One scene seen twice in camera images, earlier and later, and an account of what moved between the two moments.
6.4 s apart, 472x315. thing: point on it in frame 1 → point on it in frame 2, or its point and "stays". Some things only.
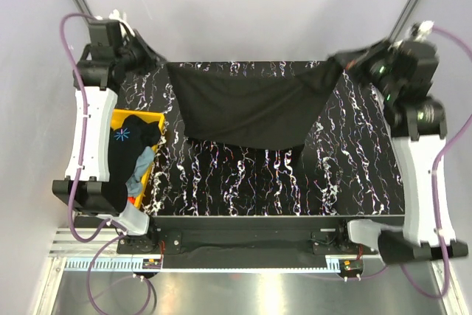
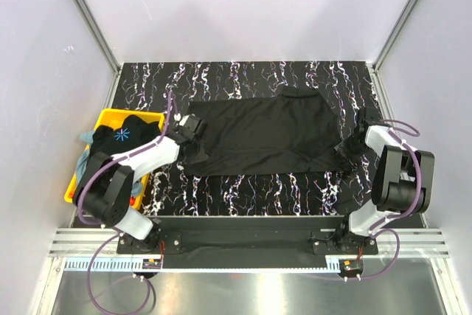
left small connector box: [152, 263] stays
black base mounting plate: [245, 242] stays
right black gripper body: [376, 63] → [353, 148]
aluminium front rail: [83, 243] stays
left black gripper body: [135, 54] → [195, 142]
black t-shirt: [251, 104] → [296, 132]
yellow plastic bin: [117, 119] stays
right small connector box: [351, 267] stays
